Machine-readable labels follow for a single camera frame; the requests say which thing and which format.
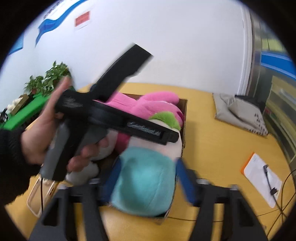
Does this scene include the brown cardboard box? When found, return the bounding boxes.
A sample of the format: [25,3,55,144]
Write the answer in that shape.
[97,93,188,226]

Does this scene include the pink bear plush toy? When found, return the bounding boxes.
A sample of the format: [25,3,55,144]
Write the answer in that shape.
[105,91,185,159]

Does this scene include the black sleeve forearm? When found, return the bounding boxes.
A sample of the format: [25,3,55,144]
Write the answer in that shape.
[1,128,41,206]

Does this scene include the blue door sign band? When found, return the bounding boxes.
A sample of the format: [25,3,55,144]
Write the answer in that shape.
[260,51,295,80]

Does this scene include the person's left hand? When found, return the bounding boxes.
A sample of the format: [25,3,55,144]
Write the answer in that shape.
[20,76,110,173]

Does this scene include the small potted green plant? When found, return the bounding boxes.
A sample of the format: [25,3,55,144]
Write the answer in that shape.
[24,75,44,94]

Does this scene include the large potted green plant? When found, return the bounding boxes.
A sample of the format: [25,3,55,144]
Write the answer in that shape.
[41,61,71,96]

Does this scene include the green cloth covered bench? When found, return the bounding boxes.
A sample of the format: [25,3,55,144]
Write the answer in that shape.
[1,94,50,130]

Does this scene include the pink teal doll plush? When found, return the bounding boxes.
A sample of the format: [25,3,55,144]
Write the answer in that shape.
[111,123,181,217]

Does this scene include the red wall sign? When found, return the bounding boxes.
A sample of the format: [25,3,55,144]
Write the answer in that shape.
[74,11,91,30]

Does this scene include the blue framed wall notice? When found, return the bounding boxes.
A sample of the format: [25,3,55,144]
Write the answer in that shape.
[8,33,24,55]

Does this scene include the white paper orange notebook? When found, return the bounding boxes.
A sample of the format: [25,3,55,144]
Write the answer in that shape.
[240,152,282,208]

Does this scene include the yellow sticky notes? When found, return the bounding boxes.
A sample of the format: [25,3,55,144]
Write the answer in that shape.
[261,38,285,52]

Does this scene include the blue wave wall decal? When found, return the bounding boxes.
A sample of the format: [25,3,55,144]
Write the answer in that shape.
[35,0,87,46]

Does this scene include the clear phone case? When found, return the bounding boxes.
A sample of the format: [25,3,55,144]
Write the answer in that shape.
[27,177,59,217]

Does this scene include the grey canvas bag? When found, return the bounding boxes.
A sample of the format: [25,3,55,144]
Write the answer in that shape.
[212,93,268,136]

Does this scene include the black cable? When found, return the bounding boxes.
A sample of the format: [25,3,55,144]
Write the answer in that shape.
[166,164,296,235]

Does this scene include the white panda plush toy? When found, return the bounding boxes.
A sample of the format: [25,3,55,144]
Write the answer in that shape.
[65,130,118,186]

